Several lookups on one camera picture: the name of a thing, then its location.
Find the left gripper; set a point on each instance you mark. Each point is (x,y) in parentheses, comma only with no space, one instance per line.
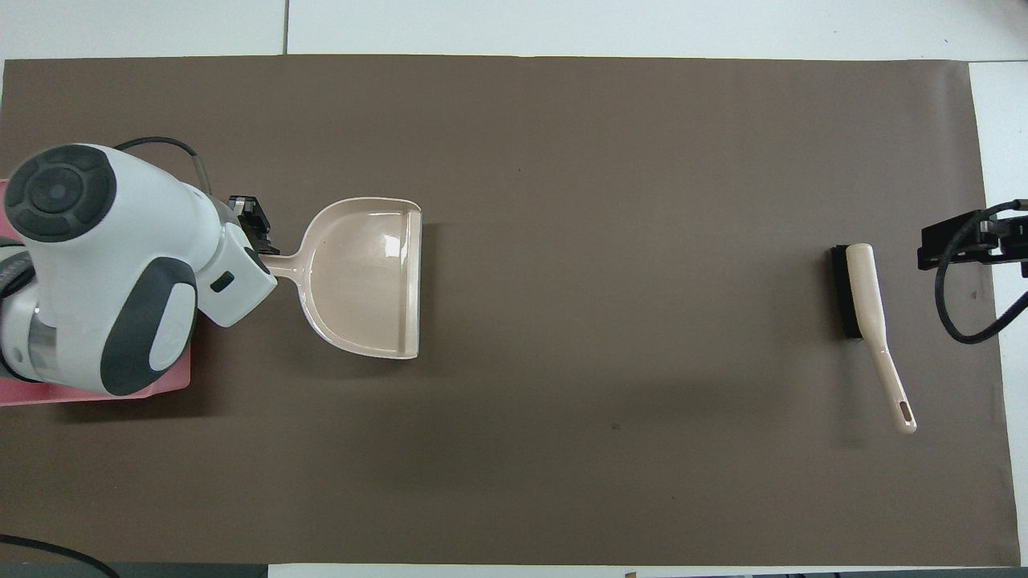
(243,204)

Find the beige plastic dustpan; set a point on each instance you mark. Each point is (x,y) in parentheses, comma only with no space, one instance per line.
(361,277)

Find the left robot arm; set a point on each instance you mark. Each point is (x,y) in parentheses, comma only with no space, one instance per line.
(120,241)

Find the pink plastic bin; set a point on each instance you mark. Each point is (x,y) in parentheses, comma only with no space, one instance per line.
(173,384)

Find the beige hand brush black bristles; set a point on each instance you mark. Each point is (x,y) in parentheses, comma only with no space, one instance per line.
(866,297)

